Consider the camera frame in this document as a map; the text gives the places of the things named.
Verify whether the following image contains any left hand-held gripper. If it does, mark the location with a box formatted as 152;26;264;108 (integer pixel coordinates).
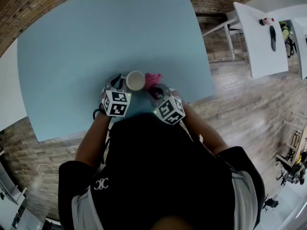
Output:
100;73;132;118

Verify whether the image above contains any wooden rack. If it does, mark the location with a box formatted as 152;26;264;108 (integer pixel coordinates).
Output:
275;120;307;189

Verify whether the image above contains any person's right forearm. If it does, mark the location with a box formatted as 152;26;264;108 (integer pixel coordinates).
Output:
181;102;231;157

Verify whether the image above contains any white mug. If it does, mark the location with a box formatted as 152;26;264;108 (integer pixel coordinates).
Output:
119;70;146;91

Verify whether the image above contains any white metal frame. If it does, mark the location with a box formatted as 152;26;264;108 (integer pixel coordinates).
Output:
201;10;247;62

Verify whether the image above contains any pink cloth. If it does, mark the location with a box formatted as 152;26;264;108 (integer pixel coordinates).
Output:
143;72;164;90

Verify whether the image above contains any long white table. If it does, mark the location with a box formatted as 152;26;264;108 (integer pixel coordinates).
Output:
0;38;28;132

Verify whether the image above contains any white floor cable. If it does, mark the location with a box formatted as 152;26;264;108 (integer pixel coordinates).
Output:
14;163;61;185

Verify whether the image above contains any short white table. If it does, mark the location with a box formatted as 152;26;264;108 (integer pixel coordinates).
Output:
233;1;290;80

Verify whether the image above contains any person's right hand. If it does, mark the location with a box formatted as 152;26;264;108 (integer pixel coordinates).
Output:
171;89;182;103

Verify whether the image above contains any plastic bottle with red cap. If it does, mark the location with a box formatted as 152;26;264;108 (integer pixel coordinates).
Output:
259;17;276;26

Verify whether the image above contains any person's left forearm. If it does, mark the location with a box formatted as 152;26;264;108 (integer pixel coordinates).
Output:
74;111;112;170

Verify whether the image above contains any white desk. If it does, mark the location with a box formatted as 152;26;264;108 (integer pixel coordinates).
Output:
0;161;27;206

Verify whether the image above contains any chair with yellow-green bag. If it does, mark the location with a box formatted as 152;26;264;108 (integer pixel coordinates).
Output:
278;20;298;58

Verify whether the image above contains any person's black t-shirt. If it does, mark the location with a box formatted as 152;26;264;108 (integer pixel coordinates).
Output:
58;113;266;230

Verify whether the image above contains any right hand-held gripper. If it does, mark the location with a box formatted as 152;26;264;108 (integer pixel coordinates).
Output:
147;82;187;126

